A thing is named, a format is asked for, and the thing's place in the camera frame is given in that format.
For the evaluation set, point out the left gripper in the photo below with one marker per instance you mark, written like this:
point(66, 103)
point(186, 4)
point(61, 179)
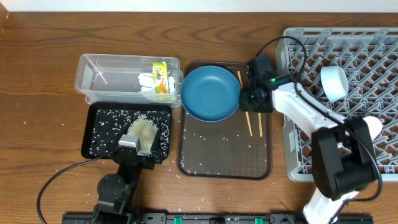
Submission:
point(153, 158)

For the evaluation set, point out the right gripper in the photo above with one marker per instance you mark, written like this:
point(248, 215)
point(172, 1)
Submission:
point(247, 105)

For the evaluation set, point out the white napkin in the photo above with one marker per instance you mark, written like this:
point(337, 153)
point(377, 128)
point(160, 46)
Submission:
point(148, 84)

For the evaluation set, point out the light blue bowl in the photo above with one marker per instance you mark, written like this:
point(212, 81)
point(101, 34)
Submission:
point(334, 82)

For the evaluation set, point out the yellow snack wrapper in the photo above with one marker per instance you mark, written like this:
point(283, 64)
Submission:
point(160, 77)

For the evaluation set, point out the white cup green inside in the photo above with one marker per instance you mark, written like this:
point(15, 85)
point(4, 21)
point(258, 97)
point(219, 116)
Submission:
point(375, 126)

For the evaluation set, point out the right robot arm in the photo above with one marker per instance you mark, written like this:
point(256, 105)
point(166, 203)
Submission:
point(343, 160)

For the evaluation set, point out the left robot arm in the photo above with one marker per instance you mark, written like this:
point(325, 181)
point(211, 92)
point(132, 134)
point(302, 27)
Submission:
point(115, 191)

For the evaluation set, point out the grey dishwasher rack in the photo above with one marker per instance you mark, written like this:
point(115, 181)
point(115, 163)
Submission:
point(369, 58)

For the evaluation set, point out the right wooden chopstick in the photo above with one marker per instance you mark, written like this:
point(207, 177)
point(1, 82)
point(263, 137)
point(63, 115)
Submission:
point(260, 124)

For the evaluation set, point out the wooden chopstick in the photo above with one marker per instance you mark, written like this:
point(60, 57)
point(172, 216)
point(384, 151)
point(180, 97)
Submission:
point(246, 113)
point(260, 124)

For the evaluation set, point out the left wooden chopstick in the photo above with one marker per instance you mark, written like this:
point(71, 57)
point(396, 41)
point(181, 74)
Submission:
point(246, 113)

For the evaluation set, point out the pile of rice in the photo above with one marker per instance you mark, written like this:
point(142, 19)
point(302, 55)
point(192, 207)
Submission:
point(143, 124)

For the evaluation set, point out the blue plate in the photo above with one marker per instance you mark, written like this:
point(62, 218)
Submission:
point(210, 93)

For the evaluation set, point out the brown serving tray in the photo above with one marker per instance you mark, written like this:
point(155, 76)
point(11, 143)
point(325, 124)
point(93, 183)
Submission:
point(225, 149)

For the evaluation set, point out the black rectangular tray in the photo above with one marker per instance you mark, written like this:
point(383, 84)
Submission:
point(114, 106)

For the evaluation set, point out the clear plastic bin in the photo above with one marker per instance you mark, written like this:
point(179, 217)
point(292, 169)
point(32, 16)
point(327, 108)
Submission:
point(106, 77)

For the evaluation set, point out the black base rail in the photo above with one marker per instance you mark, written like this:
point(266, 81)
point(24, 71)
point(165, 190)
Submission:
point(161, 218)

